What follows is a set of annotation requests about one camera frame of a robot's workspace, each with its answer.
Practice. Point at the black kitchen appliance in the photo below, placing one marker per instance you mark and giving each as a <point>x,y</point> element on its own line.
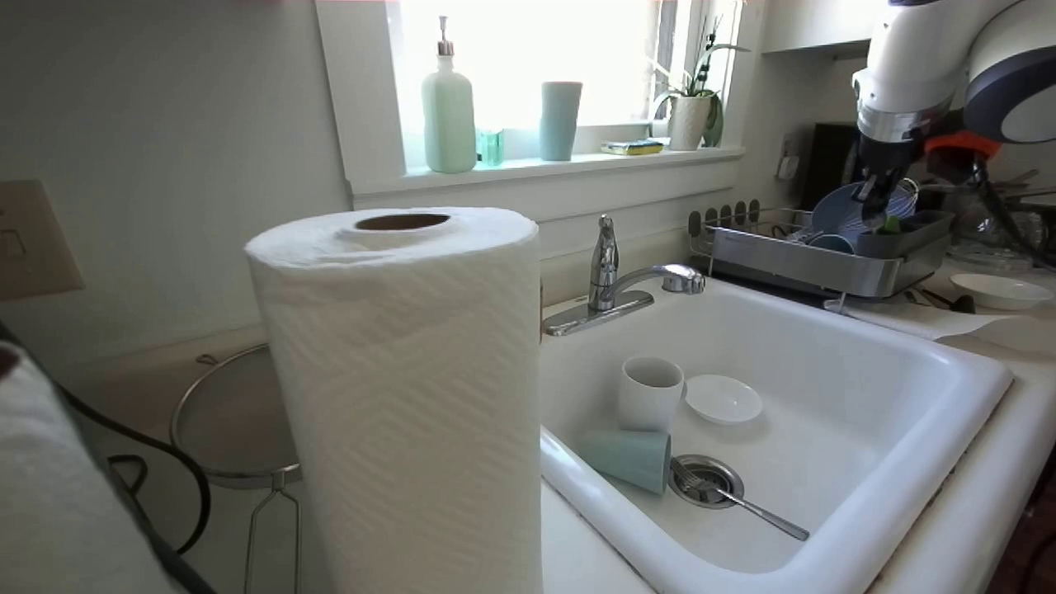
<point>831,165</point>

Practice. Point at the white paper towel roll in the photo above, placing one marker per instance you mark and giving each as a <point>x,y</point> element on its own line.
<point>407,408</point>

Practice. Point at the metal sink drain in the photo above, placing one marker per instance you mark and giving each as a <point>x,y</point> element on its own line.
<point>705,480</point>

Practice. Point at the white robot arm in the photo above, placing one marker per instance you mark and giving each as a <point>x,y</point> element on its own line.
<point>936,54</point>

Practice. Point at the potted plant in white pot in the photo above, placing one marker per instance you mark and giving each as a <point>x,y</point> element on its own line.
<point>691,116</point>

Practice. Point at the small white plate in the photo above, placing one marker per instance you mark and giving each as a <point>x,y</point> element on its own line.
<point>723,398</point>

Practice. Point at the blue-grey tumbler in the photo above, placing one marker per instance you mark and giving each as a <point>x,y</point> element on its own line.
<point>560,121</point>

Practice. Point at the white cloth bundle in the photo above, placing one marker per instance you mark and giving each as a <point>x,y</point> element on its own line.
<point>54,495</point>

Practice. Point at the metal mesh strainer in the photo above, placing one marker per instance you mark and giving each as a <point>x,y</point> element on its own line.
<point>227,423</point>

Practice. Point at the chrome faucet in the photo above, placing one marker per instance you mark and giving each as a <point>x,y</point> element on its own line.
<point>606,275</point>

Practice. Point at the white mug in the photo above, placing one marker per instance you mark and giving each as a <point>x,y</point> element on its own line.
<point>648,395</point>

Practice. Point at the white ceramic sink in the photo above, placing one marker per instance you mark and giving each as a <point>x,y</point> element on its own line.
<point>878,417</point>

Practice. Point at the beige wall outlet plate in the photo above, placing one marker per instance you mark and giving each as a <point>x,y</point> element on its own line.
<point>32,241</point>

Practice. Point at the pale green soap bottle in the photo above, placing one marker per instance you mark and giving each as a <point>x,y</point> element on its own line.
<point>451,121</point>

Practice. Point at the grey metal dish rack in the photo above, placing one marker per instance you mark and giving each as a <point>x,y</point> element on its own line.
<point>814,265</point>

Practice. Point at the small teal glass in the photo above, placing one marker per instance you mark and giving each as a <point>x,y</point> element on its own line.
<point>489,146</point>

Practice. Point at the yellow green sponge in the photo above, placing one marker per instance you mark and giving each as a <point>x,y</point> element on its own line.
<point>635,146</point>

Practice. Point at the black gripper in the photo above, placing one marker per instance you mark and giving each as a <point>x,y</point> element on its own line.
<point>881,168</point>

